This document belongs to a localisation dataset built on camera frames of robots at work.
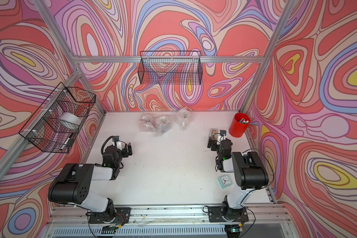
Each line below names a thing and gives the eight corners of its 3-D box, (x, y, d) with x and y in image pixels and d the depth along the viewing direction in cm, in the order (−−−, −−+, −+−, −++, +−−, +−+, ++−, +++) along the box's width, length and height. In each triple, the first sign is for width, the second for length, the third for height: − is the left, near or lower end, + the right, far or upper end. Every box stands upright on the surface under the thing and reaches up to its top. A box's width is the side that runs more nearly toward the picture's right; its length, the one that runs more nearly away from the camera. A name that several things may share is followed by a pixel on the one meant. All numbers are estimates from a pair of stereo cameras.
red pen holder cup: (230, 137, 105) (235, 125, 95) (227, 125, 112) (231, 112, 102) (246, 137, 105) (253, 125, 95) (241, 124, 112) (247, 112, 102)
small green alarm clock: (221, 188, 83) (222, 187, 82) (217, 178, 87) (218, 177, 86) (232, 185, 85) (233, 184, 83) (227, 175, 88) (228, 174, 87)
